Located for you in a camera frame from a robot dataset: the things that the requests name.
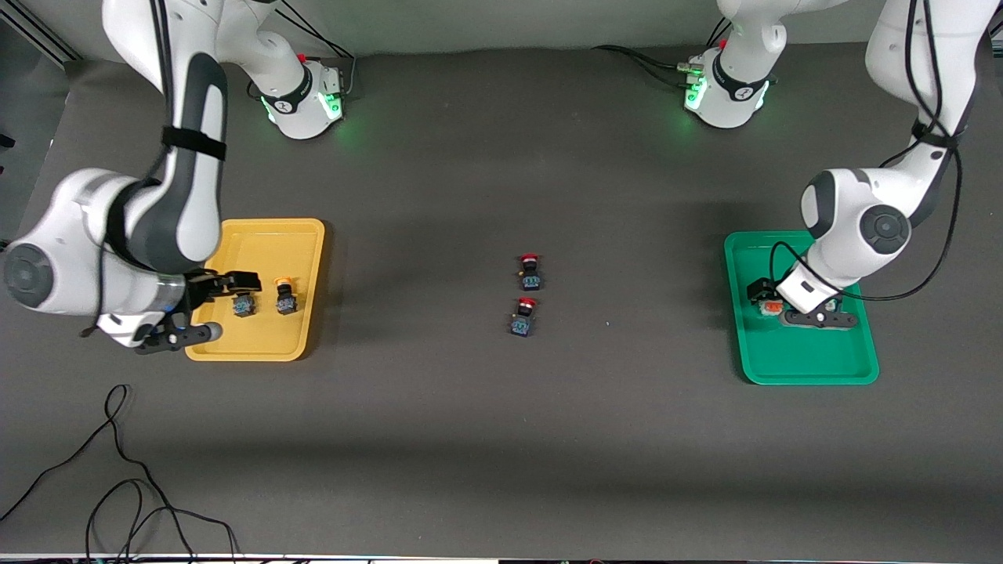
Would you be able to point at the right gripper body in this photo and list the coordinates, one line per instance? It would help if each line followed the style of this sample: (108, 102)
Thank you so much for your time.
(201, 285)

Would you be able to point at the white switch with orange button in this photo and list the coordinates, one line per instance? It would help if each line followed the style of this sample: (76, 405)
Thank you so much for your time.
(773, 307)

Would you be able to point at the yellow push button switch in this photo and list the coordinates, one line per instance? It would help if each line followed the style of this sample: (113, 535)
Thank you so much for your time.
(287, 301)
(244, 307)

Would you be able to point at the white switch with green button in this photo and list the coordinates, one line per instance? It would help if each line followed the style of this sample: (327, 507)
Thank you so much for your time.
(833, 303)

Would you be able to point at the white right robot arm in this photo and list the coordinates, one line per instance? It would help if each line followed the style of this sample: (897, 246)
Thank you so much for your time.
(180, 196)

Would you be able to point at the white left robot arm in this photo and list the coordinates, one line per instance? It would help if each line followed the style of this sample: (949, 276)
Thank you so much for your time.
(862, 219)

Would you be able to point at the yellow plastic tray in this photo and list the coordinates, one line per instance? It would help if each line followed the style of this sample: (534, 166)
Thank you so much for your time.
(270, 251)

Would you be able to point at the green plastic tray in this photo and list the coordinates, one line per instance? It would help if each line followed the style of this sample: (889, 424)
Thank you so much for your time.
(799, 352)

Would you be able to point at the dark grey table mat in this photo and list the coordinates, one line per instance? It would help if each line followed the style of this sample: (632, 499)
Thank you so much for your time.
(501, 439)

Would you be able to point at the red push button switch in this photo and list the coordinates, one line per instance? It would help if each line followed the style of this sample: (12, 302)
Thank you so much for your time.
(523, 323)
(530, 278)

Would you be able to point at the aluminium frame rail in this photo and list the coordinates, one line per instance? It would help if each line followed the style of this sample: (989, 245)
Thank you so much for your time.
(47, 39)

